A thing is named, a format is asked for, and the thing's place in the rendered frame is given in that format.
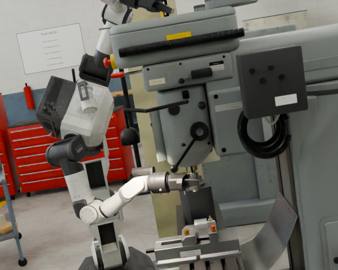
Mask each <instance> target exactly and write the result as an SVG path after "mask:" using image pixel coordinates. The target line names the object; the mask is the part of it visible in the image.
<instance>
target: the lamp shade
mask: <svg viewBox="0 0 338 270"><path fill-rule="evenodd" d="M120 139H121V145H122V146H130V145H134V144H138V143H140V138H139V134H138V132H137V130H136V129H134V128H133V127H129V128H125V129H124V130H123V131H122V132H121V138H120Z"/></svg>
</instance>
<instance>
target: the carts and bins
mask: <svg viewBox="0 0 338 270"><path fill-rule="evenodd" d="M1 183H2V186H3V190H4V194H5V199H6V203H7V206H8V210H9V213H6V214H0V242H2V241H5V240H8V239H12V238H15V240H16V243H17V248H18V252H19V256H20V259H19V260H18V264H19V266H21V267H23V266H26V265H27V259H26V258H24V257H23V253H22V250H21V246H20V241H19V240H20V239H21V237H22V235H21V233H20V232H18V225H17V222H16V218H15V214H14V211H13V208H12V203H11V199H10V194H9V190H8V186H7V183H6V178H5V174H4V168H3V165H2V163H1V160H0V184H1Z"/></svg>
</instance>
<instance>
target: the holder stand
mask: <svg viewBox="0 0 338 270"><path fill-rule="evenodd" d="M200 186H201V188H200V189H199V190H198V191H197V192H193V191H192V190H190V189H189V187H187V188H186V189H185V191H179V193H180V199H181V205H182V211H183V215H184V216H185V217H186V219H187V220H188V222H189V223H190V225H192V224H194V220H197V219H205V218H207V221H208V218H209V216H211V218H212V219H213V220H215V221H216V214H215V207H214V200H213V196H212V189H211V186H210V185H209V184H208V183H207V182H206V181H205V180H204V179H203V181H200ZM216 223H217V221H216Z"/></svg>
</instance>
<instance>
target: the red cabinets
mask: <svg viewBox="0 0 338 270"><path fill-rule="evenodd" d="M123 108H124V106H117V107H114V110H113V113H112V116H111V119H110V121H109V126H108V129H107V132H106V135H105V137H106V141H107V146H108V151H109V156H108V159H109V169H108V174H107V181H108V182H109V181H118V180H123V183H124V184H126V183H127V179H128V178H129V177H130V176H132V173H131V170H132V168H135V164H134V158H133V153H132V149H131V145H130V146H122V145H121V139H120V138H121V132H122V131H123V130H124V129H125V128H126V123H125V118H124V113H123ZM58 140H62V139H60V138H55V139H53V138H51V137H49V134H48V133H47V131H46V130H45V129H44V128H43V127H42V126H41V124H40V123H39V122H38V119H30V120H26V121H20V122H17V123H15V124H13V125H11V126H9V124H8V119H7V116H6V111H5V106H4V102H3V98H2V93H0V160H1V163H2V165H3V168H4V174H5V178H6V183H7V186H8V190H9V194H10V196H11V199H12V200H14V195H15V194H16V193H17V192H20V188H21V191H22V193H26V195H27V197H30V195H31V194H30V192H33V191H40V190H46V189H53V188H60V187H64V186H67V183H66V181H65V178H64V175H63V171H62V168H61V166H59V167H52V166H50V165H49V164H48V162H47V160H46V150H47V148H48V147H49V146H50V145H52V144H53V143H54V142H56V141H58ZM100 150H101V151H100V153H99V154H98V155H95V156H92V157H85V158H83V159H82V160H81V161H80V162H84V161H89V160H94V159H99V158H104V157H105V156H104V150H103V148H102V149H100ZM0 197H5V194H4V190H3V186H2V183H1V184H0Z"/></svg>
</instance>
